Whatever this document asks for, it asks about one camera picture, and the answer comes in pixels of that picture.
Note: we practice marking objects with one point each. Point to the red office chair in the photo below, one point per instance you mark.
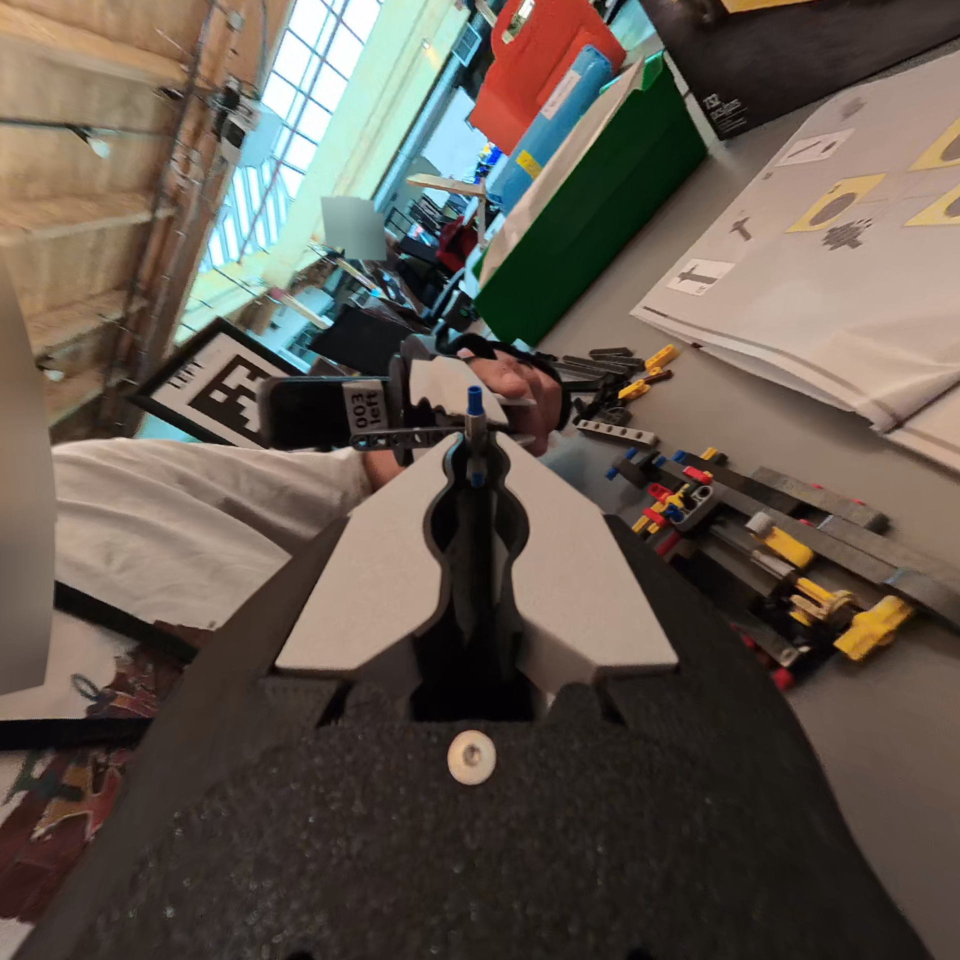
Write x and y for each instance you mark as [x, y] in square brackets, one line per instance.
[459, 244]

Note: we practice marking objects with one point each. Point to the pile of black lego beams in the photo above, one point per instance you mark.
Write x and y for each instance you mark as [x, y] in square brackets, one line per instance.
[600, 375]

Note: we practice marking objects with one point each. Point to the white paper bag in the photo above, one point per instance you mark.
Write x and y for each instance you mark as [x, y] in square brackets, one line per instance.
[555, 187]

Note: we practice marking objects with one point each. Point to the person's left forearm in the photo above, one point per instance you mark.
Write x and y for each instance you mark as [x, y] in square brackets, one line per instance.
[384, 471]

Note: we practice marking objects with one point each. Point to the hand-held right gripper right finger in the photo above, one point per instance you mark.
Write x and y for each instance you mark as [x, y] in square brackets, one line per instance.
[585, 592]

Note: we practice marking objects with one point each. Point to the white printed t-shirt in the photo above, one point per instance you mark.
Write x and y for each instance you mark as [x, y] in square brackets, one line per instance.
[187, 510]

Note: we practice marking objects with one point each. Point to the green plastic bin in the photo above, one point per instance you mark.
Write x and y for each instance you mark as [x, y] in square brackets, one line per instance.
[600, 225]

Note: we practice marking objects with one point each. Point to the lego set box yellow car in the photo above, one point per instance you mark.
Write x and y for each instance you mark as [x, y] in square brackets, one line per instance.
[787, 67]

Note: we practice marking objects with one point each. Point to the wooden tilted board stand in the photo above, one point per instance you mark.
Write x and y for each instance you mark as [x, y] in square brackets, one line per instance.
[450, 184]

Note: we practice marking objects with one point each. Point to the orange carry bag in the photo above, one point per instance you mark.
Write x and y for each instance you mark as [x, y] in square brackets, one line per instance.
[540, 67]

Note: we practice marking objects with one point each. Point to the ceiling spot lamp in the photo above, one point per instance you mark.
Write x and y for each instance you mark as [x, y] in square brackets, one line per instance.
[94, 142]

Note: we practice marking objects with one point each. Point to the ceiling mounted device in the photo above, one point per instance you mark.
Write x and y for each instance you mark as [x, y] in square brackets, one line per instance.
[232, 112]

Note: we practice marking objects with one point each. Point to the long light grey lego beam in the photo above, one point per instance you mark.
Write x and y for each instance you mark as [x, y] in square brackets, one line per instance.
[615, 431]

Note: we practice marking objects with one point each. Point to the dark grey lego beam assembly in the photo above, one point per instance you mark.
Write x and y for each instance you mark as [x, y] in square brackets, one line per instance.
[397, 438]

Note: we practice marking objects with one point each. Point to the lego chassis assembly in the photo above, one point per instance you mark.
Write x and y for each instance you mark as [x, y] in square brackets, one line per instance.
[750, 555]

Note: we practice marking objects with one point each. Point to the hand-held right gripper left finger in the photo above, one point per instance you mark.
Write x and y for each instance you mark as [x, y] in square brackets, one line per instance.
[375, 585]

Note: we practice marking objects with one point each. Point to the grey lego connector blue pins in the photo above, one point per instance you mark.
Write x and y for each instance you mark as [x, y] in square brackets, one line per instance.
[474, 431]

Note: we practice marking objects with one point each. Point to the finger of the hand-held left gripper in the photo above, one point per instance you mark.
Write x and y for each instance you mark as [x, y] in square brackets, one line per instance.
[450, 386]

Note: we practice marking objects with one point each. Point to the yellow lego connector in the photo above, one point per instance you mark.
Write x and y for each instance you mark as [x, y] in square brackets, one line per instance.
[634, 388]
[663, 355]

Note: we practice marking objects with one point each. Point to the person's left hand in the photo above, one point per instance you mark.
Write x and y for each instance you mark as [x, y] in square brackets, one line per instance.
[525, 382]

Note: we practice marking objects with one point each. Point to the lego instruction booklet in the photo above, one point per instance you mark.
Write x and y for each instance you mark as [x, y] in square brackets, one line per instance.
[810, 315]

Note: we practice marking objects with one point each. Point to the black office chair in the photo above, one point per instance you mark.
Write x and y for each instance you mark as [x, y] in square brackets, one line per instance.
[360, 341]

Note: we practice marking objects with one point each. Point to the blue plastic roll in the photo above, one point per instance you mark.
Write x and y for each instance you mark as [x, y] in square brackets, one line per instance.
[555, 127]

